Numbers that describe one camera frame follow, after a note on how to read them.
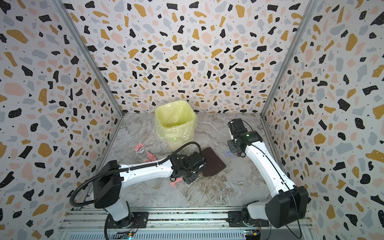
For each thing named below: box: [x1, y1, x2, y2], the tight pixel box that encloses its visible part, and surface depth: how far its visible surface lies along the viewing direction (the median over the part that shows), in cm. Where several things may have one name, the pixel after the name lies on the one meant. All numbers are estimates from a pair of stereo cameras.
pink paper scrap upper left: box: [145, 152, 157, 163], surface depth 97 cm
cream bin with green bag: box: [154, 100, 198, 152], surface depth 86 cm
